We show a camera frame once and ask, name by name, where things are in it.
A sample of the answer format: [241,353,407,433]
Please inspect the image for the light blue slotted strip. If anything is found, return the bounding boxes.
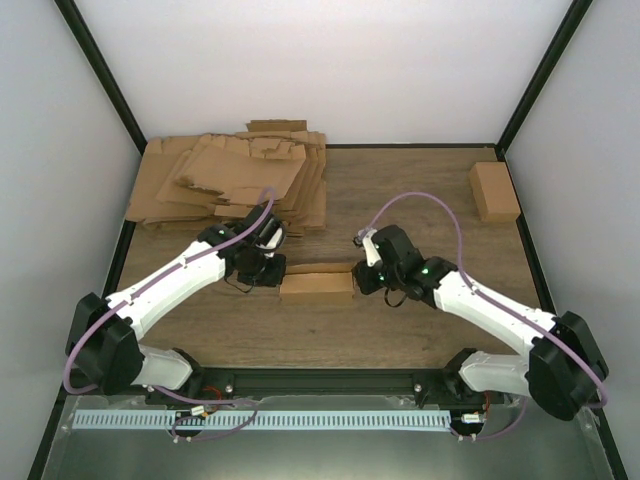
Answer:
[71,410,451,433]

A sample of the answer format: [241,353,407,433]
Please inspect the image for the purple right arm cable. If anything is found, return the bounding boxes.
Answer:
[369,192,609,442]

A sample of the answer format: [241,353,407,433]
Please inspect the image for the black right corner frame post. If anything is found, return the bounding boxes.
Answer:
[495,0,593,162]

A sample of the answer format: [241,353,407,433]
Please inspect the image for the black left corner frame post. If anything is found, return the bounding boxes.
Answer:
[54,0,147,154]

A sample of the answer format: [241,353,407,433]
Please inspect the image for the brown cardboard box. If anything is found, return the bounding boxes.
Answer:
[468,161,521,223]
[279,263,354,305]

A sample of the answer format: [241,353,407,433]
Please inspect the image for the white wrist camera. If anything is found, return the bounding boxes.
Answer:
[259,228,286,252]
[353,227,382,268]

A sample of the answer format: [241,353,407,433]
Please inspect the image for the black corner frame post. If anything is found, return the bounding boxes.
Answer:
[495,0,593,162]
[54,0,147,154]

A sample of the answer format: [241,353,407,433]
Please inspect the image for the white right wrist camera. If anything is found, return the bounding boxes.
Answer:
[353,227,382,268]

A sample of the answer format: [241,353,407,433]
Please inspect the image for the stack of flat cardboard blanks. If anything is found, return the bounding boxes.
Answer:
[125,120,327,237]

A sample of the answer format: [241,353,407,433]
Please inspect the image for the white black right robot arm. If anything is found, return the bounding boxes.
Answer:
[352,225,609,421]

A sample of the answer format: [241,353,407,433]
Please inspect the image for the clear acrylic front plate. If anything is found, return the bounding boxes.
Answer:
[42,397,615,479]

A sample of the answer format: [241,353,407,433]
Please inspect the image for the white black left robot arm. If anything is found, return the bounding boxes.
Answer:
[65,207,286,404]

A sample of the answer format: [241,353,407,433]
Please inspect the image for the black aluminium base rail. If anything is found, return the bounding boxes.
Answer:
[59,367,594,407]

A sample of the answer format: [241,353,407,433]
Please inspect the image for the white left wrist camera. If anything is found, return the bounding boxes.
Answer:
[259,228,286,252]

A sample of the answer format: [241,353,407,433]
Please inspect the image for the folded brown cardboard box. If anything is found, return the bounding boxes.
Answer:
[468,161,521,223]

